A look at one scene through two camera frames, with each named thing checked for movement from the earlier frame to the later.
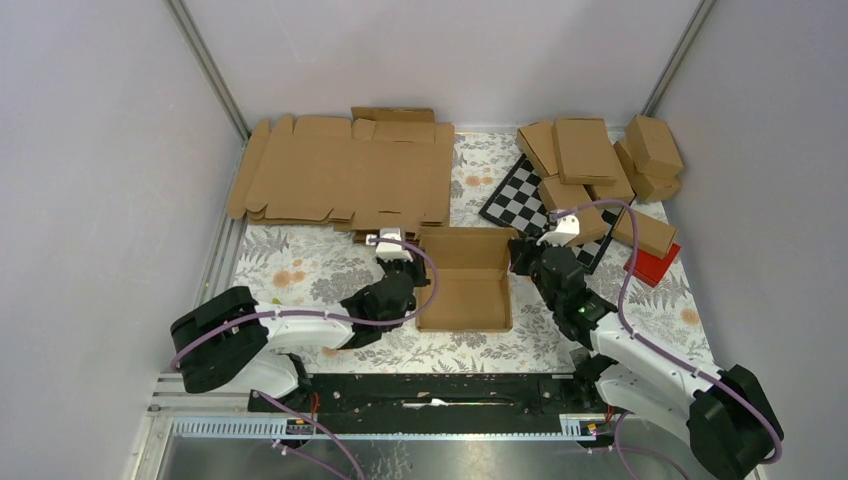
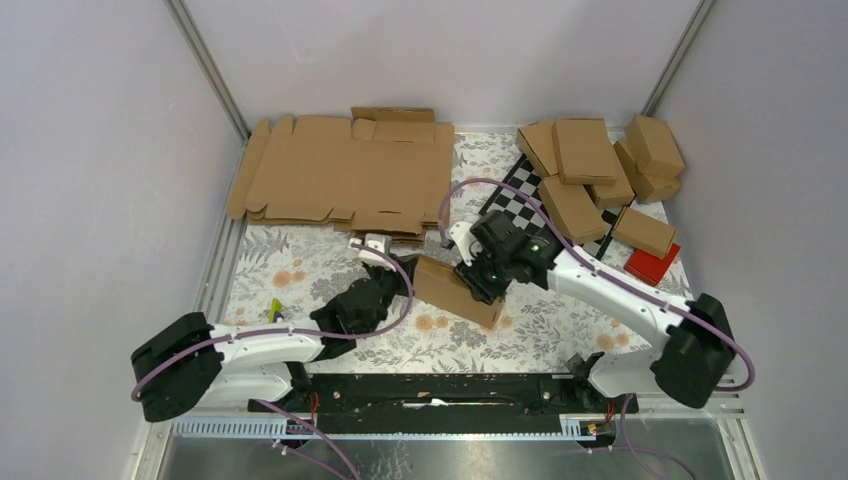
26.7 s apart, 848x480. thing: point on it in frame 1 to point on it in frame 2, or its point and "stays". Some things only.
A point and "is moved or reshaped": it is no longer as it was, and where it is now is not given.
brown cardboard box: [474, 290] is moved or reshaped
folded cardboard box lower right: [647, 187] stays
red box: [650, 268] stays
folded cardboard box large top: [584, 151] stays
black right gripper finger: [525, 255] to [488, 277]
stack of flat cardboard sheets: [381, 168] stays
